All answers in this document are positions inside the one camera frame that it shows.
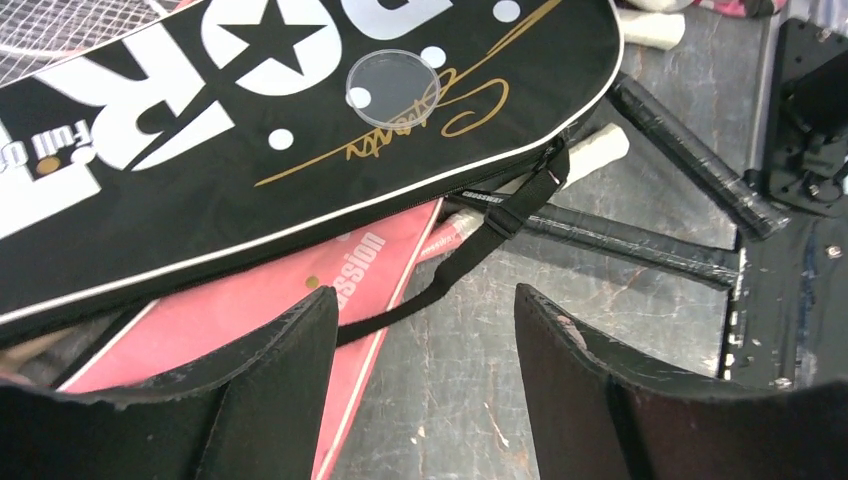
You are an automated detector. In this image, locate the white racket handle left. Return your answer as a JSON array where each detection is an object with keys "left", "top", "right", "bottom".
[{"left": 555, "top": 123, "right": 630, "bottom": 193}]

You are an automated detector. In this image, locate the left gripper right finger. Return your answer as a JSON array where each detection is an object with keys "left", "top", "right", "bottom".
[{"left": 514, "top": 284, "right": 847, "bottom": 479}]

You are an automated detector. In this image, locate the black SPORT racket bag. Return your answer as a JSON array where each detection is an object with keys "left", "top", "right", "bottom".
[{"left": 1, "top": 1, "right": 624, "bottom": 345}]

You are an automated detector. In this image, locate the pink camouflage cloth bag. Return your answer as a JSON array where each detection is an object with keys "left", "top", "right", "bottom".
[{"left": 622, "top": 0, "right": 790, "bottom": 19}]

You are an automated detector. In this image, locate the white frame badminton racket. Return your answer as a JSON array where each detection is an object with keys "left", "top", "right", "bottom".
[{"left": 1, "top": 0, "right": 187, "bottom": 85}]

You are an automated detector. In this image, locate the black racket handle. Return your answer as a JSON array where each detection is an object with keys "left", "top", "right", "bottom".
[
  {"left": 606, "top": 72, "right": 790, "bottom": 240},
  {"left": 428, "top": 190, "right": 740, "bottom": 298}
]

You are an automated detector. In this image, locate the black racket handle right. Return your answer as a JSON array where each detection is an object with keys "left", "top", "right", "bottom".
[{"left": 606, "top": 72, "right": 790, "bottom": 240}]

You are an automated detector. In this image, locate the black racket handle left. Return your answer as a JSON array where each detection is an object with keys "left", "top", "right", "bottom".
[{"left": 428, "top": 190, "right": 740, "bottom": 298}]

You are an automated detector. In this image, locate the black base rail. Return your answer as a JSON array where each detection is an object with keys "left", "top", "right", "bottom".
[{"left": 719, "top": 18, "right": 847, "bottom": 388}]

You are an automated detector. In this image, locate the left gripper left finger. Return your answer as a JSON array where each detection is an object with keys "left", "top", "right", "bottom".
[{"left": 1, "top": 287, "right": 338, "bottom": 479}]

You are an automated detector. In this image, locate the clear plastic tube lid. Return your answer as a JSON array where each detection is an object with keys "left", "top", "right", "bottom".
[{"left": 345, "top": 49, "right": 441, "bottom": 130}]

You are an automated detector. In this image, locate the white racket handle right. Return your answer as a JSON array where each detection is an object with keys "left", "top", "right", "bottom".
[{"left": 617, "top": 8, "right": 685, "bottom": 51}]

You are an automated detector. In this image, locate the pink SPORT racket bag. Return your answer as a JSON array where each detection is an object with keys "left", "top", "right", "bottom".
[{"left": 56, "top": 201, "right": 440, "bottom": 479}]

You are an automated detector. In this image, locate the white racket handle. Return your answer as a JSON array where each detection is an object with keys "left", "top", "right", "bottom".
[
  {"left": 555, "top": 123, "right": 630, "bottom": 193},
  {"left": 617, "top": 8, "right": 685, "bottom": 51}
]

